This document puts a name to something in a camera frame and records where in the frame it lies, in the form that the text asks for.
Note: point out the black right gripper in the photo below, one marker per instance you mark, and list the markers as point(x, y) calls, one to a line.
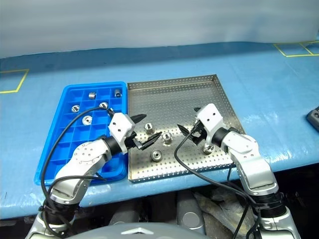
point(200, 133)

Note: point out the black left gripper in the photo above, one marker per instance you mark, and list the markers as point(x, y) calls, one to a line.
point(133, 142)

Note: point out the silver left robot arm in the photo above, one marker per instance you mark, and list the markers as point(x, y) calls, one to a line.
point(84, 156)

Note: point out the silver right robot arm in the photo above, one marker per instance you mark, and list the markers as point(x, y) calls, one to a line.
point(251, 164)

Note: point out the blue plastic compartment tray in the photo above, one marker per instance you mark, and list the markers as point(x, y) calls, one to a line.
point(62, 147)

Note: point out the perforated metal tray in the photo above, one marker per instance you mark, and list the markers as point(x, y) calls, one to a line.
point(174, 104)

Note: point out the metal bearing front tray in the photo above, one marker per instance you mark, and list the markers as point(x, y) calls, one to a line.
point(156, 154)

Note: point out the small grey rounded housing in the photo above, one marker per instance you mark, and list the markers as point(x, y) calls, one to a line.
point(124, 217)

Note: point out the tall grey rounded housing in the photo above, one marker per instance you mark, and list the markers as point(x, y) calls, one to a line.
point(190, 214)

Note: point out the grey crumpled cloth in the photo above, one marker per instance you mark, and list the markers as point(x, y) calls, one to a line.
point(221, 214)

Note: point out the silver robot torso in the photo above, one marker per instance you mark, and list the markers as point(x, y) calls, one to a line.
point(139, 231)

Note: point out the double yellow tape square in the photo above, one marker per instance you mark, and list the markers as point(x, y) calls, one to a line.
point(279, 50)

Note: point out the dark grey plastic block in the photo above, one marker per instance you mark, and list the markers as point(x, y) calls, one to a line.
point(314, 117)

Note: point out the single yellow tape square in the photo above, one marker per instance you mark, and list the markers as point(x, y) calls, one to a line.
point(23, 80)

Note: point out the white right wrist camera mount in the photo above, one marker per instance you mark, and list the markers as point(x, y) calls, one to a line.
point(210, 117)

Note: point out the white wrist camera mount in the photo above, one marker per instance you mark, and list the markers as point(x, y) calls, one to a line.
point(120, 125)
point(210, 117)

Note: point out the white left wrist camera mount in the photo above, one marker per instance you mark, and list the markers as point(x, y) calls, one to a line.
point(120, 125)

